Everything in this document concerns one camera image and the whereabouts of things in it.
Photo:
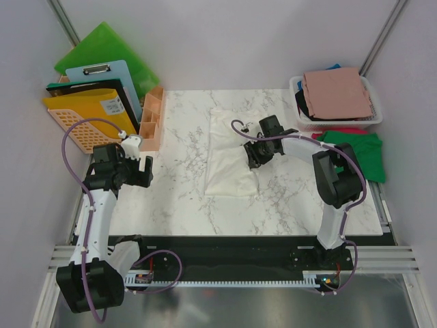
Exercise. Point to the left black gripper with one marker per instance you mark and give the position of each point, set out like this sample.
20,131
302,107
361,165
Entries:
140,178

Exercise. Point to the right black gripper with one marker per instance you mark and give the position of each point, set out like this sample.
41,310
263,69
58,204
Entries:
255,160

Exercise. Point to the white printed t shirt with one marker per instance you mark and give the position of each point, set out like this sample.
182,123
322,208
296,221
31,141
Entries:
228,172

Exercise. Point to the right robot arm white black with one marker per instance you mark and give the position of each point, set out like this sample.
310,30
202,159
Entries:
339,179

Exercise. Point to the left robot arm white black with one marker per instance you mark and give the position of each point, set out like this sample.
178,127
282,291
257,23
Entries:
94,277

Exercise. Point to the red t shirt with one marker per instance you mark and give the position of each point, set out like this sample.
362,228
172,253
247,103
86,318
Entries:
355,131

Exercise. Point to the orange mesh file holder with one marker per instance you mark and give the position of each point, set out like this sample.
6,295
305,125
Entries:
90,134

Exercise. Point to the black garment in basket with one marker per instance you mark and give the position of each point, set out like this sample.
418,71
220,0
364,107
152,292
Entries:
302,105

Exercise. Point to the peach compartment organizer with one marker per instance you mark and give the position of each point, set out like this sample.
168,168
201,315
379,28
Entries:
151,126

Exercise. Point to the yellow folder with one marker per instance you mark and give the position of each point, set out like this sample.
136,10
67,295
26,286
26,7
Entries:
99,103

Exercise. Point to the white laundry basket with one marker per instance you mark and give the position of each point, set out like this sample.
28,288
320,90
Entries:
305,124

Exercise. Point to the pink folded t shirt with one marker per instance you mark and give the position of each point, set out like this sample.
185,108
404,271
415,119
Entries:
336,94

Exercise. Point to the light blue clipboard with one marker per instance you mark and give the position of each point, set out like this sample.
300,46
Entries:
108,70

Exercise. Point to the black folder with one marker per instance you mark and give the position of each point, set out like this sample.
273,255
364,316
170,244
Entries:
60,89

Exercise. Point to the green t shirt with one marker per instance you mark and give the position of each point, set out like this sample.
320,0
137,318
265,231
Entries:
367,148

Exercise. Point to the green plastic board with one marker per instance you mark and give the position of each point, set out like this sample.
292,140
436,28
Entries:
103,45

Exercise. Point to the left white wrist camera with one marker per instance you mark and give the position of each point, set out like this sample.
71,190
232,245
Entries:
131,145

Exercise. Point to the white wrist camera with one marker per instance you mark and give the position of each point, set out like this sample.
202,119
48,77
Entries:
131,145
246,127

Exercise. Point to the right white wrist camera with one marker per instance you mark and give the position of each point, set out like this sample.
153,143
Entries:
246,127

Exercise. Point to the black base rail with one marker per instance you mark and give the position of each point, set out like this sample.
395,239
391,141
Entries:
234,258

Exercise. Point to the white cable duct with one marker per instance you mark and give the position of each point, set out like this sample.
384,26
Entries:
142,279

